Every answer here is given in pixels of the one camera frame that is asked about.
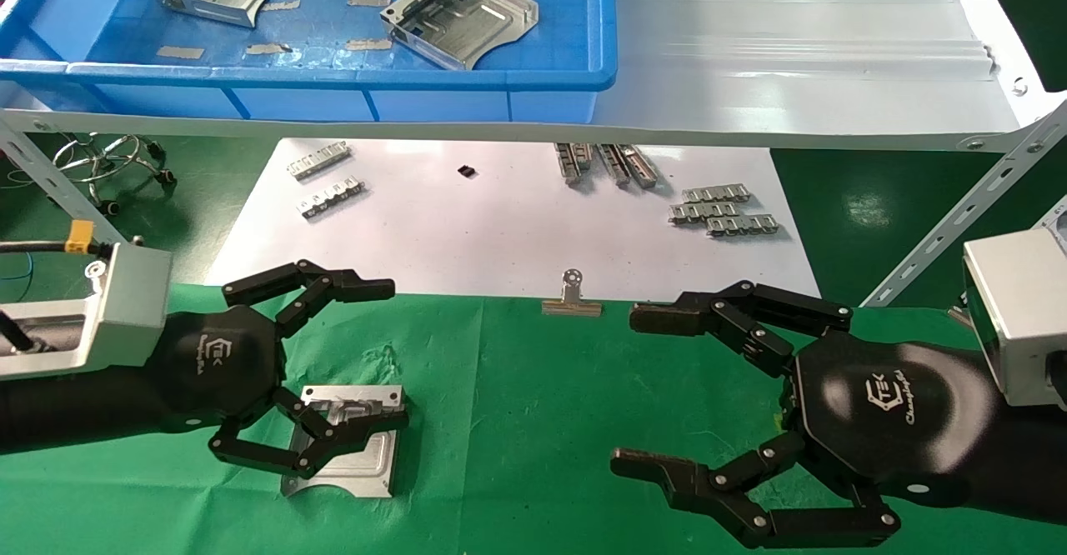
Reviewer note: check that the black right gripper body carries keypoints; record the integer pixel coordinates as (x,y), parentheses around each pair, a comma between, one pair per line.
(892,413)

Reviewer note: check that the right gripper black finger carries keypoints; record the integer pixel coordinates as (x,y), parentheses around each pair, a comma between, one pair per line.
(700,484)
(717,312)

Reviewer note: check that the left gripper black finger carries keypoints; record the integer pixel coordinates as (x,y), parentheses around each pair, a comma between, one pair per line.
(354,287)
(275,457)

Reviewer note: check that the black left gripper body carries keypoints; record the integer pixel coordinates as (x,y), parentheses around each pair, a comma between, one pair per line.
(217,367)

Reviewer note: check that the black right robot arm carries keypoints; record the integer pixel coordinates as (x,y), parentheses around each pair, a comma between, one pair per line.
(1034,455)

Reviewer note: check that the white paper sheet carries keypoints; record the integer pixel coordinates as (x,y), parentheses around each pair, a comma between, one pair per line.
(467,238)

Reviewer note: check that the small black piece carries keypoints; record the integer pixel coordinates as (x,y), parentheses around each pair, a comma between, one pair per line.
(467,172)

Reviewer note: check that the green cloth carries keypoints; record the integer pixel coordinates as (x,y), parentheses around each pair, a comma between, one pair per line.
(533,422)

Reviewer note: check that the blue plastic bin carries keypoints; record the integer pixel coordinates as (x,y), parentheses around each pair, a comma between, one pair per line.
(333,105)

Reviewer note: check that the chrome stool base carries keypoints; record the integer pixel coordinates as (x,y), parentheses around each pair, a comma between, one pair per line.
(109,205)

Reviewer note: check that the grey tape piece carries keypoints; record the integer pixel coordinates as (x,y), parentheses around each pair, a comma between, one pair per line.
(282,5)
(181,52)
(268,48)
(368,44)
(369,1)

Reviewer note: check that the white ribbed shelf panel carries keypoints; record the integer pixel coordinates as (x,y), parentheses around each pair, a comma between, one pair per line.
(792,80)

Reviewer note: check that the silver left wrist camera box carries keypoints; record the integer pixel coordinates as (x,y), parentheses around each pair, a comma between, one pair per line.
(133,305)

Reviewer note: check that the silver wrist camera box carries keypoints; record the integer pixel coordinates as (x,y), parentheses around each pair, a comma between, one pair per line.
(133,305)
(1021,313)

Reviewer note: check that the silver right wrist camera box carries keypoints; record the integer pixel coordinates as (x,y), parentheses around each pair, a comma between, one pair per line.
(1021,313)

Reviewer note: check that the perforated metal frame strut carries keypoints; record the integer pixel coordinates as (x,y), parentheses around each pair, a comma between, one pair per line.
(58,188)
(959,222)

